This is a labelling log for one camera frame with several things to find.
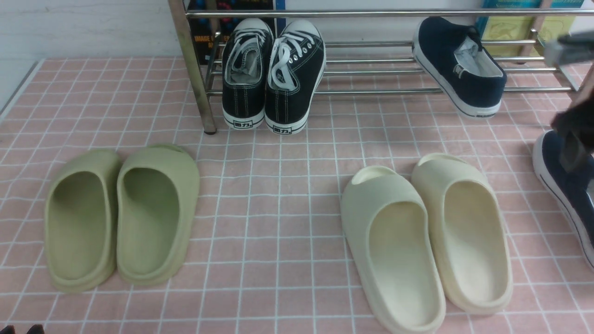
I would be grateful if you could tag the left green foam slide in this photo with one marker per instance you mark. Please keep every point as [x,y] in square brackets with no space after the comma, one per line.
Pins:
[81,221]

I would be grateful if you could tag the pink checkered tablecloth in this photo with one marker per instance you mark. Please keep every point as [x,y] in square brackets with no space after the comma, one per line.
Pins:
[267,254]

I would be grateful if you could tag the dark printed box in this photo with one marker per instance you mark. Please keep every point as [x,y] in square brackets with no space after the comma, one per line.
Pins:
[202,31]

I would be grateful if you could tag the navy slip-on shoe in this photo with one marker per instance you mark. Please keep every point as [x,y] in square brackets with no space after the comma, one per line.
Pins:
[465,71]
[573,191]

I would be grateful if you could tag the black canvas sneaker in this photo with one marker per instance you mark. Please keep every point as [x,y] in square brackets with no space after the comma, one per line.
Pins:
[296,67]
[245,66]

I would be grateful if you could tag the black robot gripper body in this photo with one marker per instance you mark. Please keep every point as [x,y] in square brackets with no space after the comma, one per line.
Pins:
[575,125]

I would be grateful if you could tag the metal shoe rack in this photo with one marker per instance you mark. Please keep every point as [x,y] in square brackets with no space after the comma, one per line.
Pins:
[202,84]

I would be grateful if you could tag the cream foam slide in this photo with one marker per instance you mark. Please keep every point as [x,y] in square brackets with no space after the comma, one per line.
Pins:
[386,226]
[467,233]

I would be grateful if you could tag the green foam slide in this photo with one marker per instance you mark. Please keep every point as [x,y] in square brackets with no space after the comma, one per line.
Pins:
[157,193]
[81,221]

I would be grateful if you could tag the right green foam slide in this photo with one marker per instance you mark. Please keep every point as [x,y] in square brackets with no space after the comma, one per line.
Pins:
[157,193]

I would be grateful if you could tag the left black canvas sneaker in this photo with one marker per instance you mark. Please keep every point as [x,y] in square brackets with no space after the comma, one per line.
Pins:
[245,66]

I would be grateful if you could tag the left cream foam slide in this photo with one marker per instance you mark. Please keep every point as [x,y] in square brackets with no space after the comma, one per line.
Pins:
[386,226]

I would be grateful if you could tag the right black canvas sneaker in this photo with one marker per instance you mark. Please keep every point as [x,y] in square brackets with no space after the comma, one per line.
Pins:
[296,67]

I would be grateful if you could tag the right cream foam slide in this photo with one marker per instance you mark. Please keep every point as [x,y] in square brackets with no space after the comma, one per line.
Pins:
[467,233]

